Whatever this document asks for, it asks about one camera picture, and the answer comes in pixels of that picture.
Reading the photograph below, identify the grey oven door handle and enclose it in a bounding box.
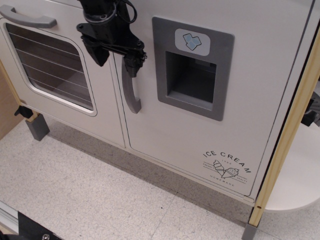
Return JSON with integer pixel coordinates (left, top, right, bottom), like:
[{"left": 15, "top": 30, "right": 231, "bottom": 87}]
[{"left": 0, "top": 4, "right": 57, "bottom": 29}]

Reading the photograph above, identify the silver aluminium rail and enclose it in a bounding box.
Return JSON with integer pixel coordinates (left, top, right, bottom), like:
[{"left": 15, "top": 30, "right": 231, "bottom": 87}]
[{"left": 0, "top": 201, "right": 19, "bottom": 234}]

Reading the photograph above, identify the grey right cabinet foot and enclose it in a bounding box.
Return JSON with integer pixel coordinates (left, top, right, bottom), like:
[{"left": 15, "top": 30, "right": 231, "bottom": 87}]
[{"left": 241, "top": 223, "right": 258, "bottom": 240}]

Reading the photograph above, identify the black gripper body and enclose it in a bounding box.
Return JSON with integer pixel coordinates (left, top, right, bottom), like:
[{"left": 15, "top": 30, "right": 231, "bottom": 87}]
[{"left": 76, "top": 14, "right": 147, "bottom": 60}]

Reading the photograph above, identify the white round table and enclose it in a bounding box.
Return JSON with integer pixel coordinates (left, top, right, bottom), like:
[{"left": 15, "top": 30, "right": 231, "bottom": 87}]
[{"left": 265, "top": 123, "right": 320, "bottom": 213}]

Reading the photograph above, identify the grey ice dispenser panel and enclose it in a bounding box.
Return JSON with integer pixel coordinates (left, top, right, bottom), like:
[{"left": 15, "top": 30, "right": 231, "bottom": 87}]
[{"left": 152, "top": 17, "right": 235, "bottom": 121}]

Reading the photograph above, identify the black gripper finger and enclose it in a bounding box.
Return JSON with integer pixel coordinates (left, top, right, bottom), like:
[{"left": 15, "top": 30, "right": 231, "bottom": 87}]
[
  {"left": 124, "top": 55, "right": 144, "bottom": 77},
  {"left": 85, "top": 44, "right": 110, "bottom": 67}
]

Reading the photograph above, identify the light wood right post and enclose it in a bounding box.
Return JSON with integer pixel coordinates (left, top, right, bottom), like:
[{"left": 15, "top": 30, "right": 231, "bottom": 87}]
[{"left": 248, "top": 31, "right": 320, "bottom": 227}]

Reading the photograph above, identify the grey left cabinet foot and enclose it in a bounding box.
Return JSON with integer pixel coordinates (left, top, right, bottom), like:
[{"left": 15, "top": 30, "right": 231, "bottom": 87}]
[{"left": 25, "top": 114, "right": 50, "bottom": 141}]

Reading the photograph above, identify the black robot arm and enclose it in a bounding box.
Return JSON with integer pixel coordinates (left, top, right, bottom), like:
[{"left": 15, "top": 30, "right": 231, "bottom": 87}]
[{"left": 76, "top": 0, "right": 147, "bottom": 78}]

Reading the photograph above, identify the white toy fridge door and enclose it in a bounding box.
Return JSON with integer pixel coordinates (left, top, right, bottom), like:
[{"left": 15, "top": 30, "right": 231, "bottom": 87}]
[{"left": 124, "top": 0, "right": 320, "bottom": 199}]

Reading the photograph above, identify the white oven door with window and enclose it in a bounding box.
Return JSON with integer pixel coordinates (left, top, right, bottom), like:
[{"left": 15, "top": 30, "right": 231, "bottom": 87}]
[{"left": 0, "top": 0, "right": 125, "bottom": 147}]

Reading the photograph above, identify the grey cabinet foot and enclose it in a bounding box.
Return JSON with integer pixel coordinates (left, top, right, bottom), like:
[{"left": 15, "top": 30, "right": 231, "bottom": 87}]
[
  {"left": 25, "top": 114, "right": 50, "bottom": 141},
  {"left": 241, "top": 223, "right": 258, "bottom": 240}
]

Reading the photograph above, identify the black clamp knob left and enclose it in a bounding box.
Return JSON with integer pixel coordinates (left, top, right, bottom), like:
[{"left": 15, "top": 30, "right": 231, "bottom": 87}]
[{"left": 14, "top": 105, "right": 33, "bottom": 119}]

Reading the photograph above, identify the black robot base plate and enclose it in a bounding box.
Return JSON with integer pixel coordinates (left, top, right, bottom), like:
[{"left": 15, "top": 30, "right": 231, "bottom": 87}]
[{"left": 18, "top": 212, "right": 63, "bottom": 240}]

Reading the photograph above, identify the grey fridge door handle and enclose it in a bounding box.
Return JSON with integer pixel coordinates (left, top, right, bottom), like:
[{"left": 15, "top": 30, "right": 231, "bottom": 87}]
[{"left": 121, "top": 57, "right": 142, "bottom": 114}]

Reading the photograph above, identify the light wood left panel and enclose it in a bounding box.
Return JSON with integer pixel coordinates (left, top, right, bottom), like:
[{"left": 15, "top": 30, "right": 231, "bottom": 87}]
[{"left": 0, "top": 62, "right": 23, "bottom": 139}]

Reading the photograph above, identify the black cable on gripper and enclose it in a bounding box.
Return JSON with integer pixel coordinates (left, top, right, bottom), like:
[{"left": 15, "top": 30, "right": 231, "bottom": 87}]
[{"left": 117, "top": 0, "right": 139, "bottom": 25}]

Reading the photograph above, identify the black clamp at right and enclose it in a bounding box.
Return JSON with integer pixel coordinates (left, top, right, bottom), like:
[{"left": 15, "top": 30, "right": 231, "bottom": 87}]
[{"left": 301, "top": 91, "right": 320, "bottom": 127}]

